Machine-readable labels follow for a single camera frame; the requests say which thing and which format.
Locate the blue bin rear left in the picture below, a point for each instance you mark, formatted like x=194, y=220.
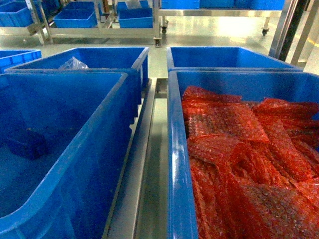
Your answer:
x=131, y=60

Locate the blue bin rear right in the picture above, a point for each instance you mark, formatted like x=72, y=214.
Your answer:
x=214, y=58

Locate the steel shelf rack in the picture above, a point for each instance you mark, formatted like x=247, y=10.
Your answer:
x=139, y=207

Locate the empty blue bin lower left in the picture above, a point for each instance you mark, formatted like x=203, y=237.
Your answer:
x=85, y=119

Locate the blue bin with red wrap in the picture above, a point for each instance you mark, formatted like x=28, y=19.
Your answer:
x=252, y=86

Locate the dark blue part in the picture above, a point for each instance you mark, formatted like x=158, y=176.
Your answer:
x=27, y=144

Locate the clear plastic bag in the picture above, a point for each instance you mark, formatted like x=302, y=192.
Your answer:
x=74, y=64

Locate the red bubble wrap bags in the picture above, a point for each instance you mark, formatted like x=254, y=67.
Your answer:
x=254, y=166

